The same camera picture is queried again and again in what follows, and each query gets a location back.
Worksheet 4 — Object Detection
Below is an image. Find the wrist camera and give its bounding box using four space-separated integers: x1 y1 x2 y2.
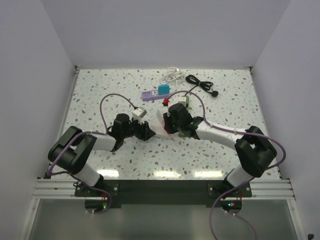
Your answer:
132 107 147 123
162 98 183 108

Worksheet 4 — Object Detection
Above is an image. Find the blue plug adapter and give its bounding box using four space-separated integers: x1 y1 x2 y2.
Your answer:
157 84 170 95

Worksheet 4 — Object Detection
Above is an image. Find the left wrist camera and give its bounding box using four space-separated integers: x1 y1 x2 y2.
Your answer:
132 107 147 123

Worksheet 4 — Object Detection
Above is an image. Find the purple power strip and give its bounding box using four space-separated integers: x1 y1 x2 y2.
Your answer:
141 90 169 102

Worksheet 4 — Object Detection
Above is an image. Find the pink plug adapter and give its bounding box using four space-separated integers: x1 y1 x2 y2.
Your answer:
163 118 175 135

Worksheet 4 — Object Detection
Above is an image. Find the white coiled cable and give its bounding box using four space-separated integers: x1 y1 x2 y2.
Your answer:
159 66 185 92

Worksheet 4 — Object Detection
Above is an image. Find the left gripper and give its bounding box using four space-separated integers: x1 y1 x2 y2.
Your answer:
121 116 156 141

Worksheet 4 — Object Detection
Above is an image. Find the white cube charger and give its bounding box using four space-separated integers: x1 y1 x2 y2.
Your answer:
177 96 189 107

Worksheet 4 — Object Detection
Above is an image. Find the white triangular power strip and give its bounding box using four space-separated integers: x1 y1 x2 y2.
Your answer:
149 109 172 139

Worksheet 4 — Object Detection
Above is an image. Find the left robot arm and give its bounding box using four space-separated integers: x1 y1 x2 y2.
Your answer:
47 113 156 196

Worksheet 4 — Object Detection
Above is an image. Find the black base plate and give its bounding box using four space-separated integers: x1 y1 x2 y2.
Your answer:
73 179 252 211

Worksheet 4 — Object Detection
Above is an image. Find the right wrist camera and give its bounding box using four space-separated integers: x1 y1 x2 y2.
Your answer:
162 98 183 108

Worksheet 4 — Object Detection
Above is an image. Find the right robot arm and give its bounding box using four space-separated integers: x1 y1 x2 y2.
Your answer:
162 103 277 197

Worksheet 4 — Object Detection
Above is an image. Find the green power strip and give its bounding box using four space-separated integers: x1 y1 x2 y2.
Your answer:
178 96 191 138

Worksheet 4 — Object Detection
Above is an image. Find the black power cable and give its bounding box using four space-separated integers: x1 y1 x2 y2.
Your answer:
183 74 220 99

